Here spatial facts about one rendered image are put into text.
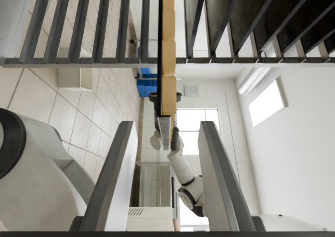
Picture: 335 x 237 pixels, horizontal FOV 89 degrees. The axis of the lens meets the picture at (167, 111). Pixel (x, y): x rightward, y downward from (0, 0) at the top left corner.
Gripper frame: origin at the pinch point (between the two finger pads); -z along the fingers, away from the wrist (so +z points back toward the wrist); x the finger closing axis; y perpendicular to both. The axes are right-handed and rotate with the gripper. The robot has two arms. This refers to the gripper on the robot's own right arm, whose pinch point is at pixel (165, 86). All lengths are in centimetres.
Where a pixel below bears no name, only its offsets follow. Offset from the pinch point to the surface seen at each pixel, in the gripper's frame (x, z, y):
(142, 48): -9.4, -11.8, -12.0
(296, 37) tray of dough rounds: 44.5, -16.7, -2.1
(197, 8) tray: 8.6, -24.3, 8.1
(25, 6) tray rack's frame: -63, -27, -28
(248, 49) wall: 204, 39, -393
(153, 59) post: -4.8, -8.0, -8.6
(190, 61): 9.7, -7.5, -7.7
